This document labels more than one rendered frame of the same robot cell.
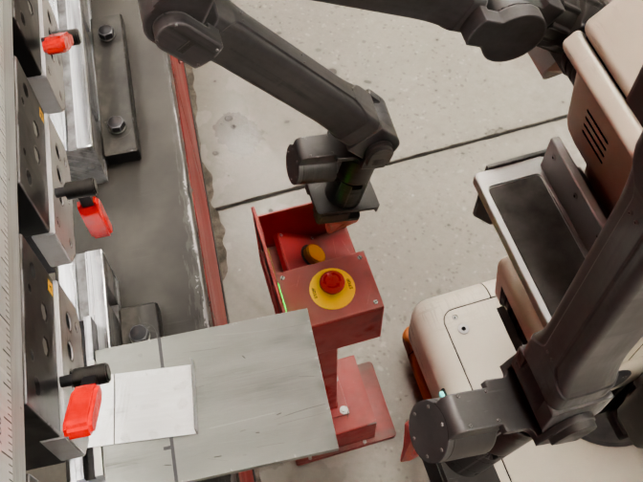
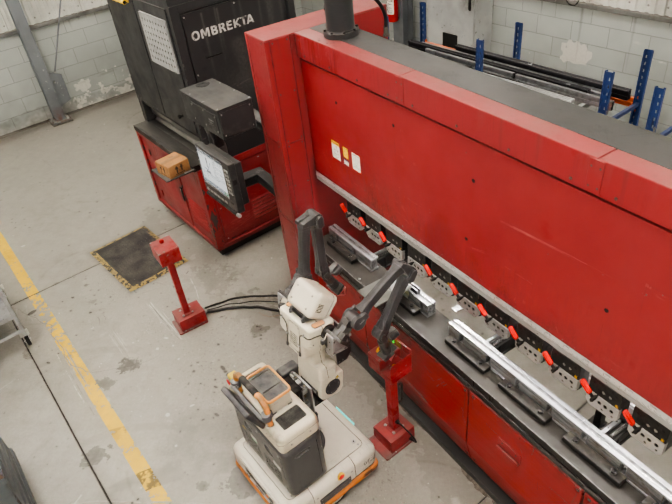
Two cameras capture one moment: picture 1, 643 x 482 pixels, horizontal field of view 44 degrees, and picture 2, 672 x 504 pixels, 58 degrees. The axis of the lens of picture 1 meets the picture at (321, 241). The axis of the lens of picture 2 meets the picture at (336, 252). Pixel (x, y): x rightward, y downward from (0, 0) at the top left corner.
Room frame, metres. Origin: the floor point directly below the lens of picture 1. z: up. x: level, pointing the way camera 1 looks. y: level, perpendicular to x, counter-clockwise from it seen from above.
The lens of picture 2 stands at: (2.78, -0.96, 3.35)
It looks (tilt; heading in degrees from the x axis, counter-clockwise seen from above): 37 degrees down; 162
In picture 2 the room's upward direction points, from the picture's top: 7 degrees counter-clockwise
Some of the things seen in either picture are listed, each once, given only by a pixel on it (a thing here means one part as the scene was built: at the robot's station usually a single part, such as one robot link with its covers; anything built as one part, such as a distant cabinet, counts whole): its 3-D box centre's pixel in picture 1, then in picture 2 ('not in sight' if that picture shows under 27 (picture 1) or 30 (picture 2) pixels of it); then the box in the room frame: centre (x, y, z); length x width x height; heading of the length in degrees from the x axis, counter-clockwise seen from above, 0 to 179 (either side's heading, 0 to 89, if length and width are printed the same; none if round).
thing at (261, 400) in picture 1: (213, 399); (384, 289); (0.31, 0.13, 1.00); 0.26 x 0.18 x 0.01; 101
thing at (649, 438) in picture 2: not in sight; (654, 426); (1.83, 0.57, 1.26); 0.15 x 0.09 x 0.17; 11
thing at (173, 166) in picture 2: not in sight; (171, 164); (-1.92, -0.73, 1.04); 0.30 x 0.26 x 0.12; 16
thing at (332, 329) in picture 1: (318, 273); (389, 358); (0.60, 0.01, 0.75); 0.20 x 0.16 x 0.18; 15
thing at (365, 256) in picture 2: not in sight; (352, 246); (-0.26, 0.18, 0.92); 0.50 x 0.06 x 0.10; 11
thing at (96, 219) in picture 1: (86, 210); not in sight; (0.45, 0.24, 1.20); 0.04 x 0.02 x 0.10; 101
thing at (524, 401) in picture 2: not in sight; (524, 401); (1.28, 0.41, 0.89); 0.30 x 0.05 x 0.03; 11
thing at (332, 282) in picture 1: (332, 285); not in sight; (0.56, -0.01, 0.79); 0.04 x 0.04 x 0.04
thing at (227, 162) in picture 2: not in sight; (223, 175); (-0.79, -0.48, 1.42); 0.45 x 0.12 x 0.36; 15
